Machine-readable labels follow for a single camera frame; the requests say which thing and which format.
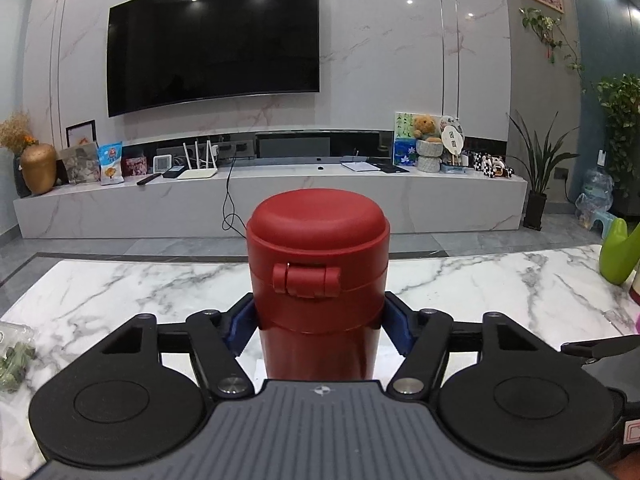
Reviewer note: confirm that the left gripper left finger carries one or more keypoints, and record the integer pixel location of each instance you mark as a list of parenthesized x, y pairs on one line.
[(217, 339)]

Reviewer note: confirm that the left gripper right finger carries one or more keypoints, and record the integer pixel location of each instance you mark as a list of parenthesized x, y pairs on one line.
[(421, 338)]

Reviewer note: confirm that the red thermos bottle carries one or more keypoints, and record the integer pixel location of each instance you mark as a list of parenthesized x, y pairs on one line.
[(318, 263)]

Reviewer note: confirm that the green plastic object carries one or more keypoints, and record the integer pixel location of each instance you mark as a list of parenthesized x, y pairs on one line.
[(620, 252)]

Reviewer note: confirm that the clear water bottle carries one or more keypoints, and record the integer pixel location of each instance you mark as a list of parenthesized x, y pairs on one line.
[(596, 196)]

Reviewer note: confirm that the white wifi router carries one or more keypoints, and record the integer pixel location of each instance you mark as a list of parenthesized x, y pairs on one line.
[(201, 163)]

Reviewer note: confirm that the black remote control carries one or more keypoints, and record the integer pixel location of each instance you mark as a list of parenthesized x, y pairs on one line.
[(146, 180)]

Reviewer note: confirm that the small white clock display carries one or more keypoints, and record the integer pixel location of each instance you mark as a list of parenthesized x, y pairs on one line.
[(161, 164)]

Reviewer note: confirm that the cow pattern figurines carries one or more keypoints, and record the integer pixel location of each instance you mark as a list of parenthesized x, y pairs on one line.
[(491, 166)]

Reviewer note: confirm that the green blue painting card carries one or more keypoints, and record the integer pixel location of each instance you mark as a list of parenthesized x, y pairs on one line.
[(404, 143)]

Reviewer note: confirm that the potted green plant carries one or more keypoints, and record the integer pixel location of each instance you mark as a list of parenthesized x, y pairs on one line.
[(542, 157)]

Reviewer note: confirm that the plastic box of green vegetables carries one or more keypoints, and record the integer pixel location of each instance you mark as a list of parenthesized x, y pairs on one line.
[(17, 352)]

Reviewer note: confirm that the round white paper fan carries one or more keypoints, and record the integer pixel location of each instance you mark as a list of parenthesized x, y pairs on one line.
[(452, 137)]

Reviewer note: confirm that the teddy bear in pot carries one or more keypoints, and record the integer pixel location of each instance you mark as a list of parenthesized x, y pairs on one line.
[(428, 143)]

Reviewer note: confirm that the blue snack bag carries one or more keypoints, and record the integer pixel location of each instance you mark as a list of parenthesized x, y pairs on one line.
[(110, 160)]

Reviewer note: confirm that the grey photo card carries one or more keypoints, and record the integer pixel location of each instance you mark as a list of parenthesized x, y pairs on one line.
[(81, 163)]

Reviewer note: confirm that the black framed picture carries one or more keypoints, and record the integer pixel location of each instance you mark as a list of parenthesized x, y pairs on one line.
[(81, 133)]

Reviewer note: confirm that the gold round vase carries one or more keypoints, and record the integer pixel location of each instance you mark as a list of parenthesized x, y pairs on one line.
[(38, 164)]

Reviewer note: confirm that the black curved television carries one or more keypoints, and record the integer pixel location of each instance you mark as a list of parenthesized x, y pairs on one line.
[(166, 52)]

